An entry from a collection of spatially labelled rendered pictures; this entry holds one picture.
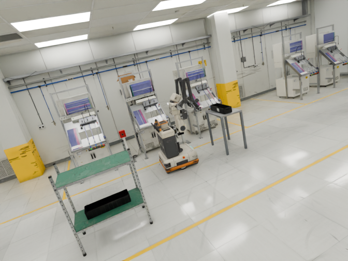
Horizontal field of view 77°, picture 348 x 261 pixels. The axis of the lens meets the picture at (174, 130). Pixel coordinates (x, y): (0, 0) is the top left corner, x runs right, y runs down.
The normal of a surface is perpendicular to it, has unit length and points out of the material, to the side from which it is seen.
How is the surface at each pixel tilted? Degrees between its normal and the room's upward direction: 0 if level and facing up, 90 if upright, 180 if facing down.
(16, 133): 90
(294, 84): 90
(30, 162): 90
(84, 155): 90
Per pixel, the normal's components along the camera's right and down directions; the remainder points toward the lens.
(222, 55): 0.38, 0.19
